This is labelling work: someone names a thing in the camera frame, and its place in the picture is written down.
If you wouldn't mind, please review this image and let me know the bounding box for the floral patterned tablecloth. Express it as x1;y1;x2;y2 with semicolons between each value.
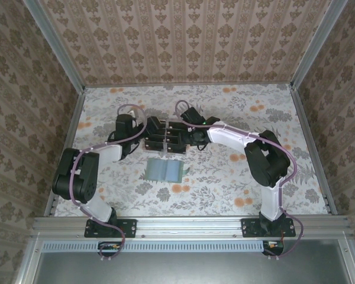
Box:
51;83;329;218

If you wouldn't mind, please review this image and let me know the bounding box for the black slotted rack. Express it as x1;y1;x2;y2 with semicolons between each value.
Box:
141;117;188;156

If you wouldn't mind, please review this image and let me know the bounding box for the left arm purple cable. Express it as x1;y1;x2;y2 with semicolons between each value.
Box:
70;104;147;262

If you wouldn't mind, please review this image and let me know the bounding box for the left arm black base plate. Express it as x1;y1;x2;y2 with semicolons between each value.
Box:
84;218;137;238

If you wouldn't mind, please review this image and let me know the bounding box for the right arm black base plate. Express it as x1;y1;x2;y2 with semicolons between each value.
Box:
241;218;295;238

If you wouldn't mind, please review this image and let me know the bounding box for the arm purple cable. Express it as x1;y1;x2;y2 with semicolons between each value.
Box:
176;99;305;262
70;104;147;262

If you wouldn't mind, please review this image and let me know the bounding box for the grey metal panel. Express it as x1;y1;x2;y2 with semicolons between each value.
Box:
35;251;353;284

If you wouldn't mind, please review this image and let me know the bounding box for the small wiring connector board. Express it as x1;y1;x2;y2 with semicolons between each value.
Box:
98;241;122;252
263;240;285;252

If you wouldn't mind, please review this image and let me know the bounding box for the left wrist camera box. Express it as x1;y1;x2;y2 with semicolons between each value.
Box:
115;113;137;133

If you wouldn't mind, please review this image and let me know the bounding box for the aluminium corner post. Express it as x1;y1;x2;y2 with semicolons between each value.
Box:
290;0;341;89
25;0;86;92

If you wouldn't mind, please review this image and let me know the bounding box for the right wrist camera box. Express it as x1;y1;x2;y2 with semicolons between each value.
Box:
180;108;206;125

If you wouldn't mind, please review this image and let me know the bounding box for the slotted grey cable duct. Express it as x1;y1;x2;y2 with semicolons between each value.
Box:
43;241;348;253

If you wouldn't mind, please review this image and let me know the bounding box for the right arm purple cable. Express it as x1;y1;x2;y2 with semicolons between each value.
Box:
176;99;305;262

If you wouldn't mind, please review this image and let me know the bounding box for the aluminium mounting rail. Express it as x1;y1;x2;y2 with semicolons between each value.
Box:
32;215;353;240

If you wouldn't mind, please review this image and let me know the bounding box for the aluminium side rail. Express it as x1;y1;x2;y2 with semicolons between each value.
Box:
46;87;86;218
289;85;338;215

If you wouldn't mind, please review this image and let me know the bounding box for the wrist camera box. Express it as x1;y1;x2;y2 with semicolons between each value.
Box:
180;108;206;125
115;113;137;133

